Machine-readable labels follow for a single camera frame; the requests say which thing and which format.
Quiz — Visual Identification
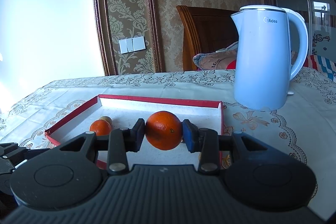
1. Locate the orange mandarin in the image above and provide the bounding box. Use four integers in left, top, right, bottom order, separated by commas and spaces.
145, 111, 183, 151
89, 119, 112, 136

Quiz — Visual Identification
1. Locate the yellow-brown longan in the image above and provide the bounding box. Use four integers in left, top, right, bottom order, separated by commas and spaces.
100, 116, 113, 126

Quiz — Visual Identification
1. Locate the red shallow cardboard tray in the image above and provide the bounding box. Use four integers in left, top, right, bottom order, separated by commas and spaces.
45, 94, 223, 167

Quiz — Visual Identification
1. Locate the patterned pillow bedding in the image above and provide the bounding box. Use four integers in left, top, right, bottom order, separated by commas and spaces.
193, 42, 238, 71

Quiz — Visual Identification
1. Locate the light blue electric kettle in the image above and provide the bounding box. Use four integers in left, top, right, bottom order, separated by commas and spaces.
231, 5, 309, 111

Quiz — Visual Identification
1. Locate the floral white tablecloth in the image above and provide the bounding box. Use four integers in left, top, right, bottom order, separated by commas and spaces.
1, 68, 335, 219

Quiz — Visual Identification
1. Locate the wooden bed headboard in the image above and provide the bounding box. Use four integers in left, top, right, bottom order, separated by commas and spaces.
177, 5, 238, 71

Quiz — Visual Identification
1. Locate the colourful clothes pile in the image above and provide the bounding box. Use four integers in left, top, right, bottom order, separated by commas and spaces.
303, 55, 336, 82

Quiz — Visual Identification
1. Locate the sliding glass wardrobe door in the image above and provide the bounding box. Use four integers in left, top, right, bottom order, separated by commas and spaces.
275, 0, 336, 61

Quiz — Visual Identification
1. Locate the white wall switch panel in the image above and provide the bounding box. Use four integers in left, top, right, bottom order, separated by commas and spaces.
118, 36, 146, 54

